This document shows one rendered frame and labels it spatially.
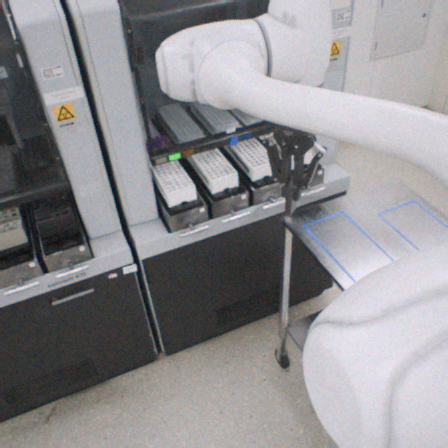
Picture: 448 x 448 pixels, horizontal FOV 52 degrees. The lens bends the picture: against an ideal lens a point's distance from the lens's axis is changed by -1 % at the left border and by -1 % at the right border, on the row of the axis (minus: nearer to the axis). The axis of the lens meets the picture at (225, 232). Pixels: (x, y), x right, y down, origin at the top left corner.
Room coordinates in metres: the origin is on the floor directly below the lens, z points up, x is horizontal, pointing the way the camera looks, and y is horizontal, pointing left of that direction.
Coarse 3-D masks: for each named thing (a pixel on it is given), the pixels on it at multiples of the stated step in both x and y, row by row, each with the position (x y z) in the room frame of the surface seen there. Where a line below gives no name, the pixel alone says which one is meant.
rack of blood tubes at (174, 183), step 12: (156, 168) 1.37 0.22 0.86; (168, 168) 1.36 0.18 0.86; (180, 168) 1.36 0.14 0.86; (156, 180) 1.36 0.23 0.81; (168, 180) 1.29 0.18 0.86; (180, 180) 1.28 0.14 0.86; (168, 192) 1.22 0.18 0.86; (180, 192) 1.21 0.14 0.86; (192, 192) 1.23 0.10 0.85; (168, 204) 1.21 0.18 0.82
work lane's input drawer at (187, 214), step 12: (156, 192) 1.30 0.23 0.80; (180, 204) 1.21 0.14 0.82; (192, 204) 1.20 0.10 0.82; (204, 204) 1.21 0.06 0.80; (168, 216) 1.16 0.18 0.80; (180, 216) 1.17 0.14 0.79; (192, 216) 1.19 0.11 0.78; (204, 216) 1.20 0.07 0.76; (180, 228) 1.17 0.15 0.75; (192, 228) 1.15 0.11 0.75; (204, 228) 1.15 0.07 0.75
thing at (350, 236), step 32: (352, 192) 1.20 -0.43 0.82; (384, 192) 1.19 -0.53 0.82; (288, 224) 1.06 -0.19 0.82; (320, 224) 1.05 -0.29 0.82; (352, 224) 1.04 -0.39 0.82; (384, 224) 1.03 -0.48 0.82; (416, 224) 1.02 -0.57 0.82; (288, 256) 1.08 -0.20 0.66; (320, 256) 0.92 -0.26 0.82; (352, 256) 0.91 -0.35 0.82; (384, 256) 0.90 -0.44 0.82; (288, 288) 1.09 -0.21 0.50
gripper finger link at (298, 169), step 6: (294, 144) 0.75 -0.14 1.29; (300, 144) 0.75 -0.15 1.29; (294, 150) 0.75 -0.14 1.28; (300, 150) 0.75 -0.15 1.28; (294, 156) 0.75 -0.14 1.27; (294, 162) 0.75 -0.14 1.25; (300, 162) 0.75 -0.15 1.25; (294, 168) 0.75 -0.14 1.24; (300, 168) 0.75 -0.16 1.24; (294, 174) 0.75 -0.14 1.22; (300, 174) 0.75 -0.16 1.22; (294, 180) 0.75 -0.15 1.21; (300, 180) 0.76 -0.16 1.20; (294, 186) 0.75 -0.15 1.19
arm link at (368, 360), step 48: (384, 288) 0.19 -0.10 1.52; (432, 288) 0.18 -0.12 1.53; (336, 336) 0.17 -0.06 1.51; (384, 336) 0.16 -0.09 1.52; (432, 336) 0.15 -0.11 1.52; (336, 384) 0.15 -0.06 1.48; (384, 384) 0.13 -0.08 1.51; (432, 384) 0.13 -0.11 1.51; (336, 432) 0.14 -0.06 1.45; (384, 432) 0.12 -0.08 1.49; (432, 432) 0.11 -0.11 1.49
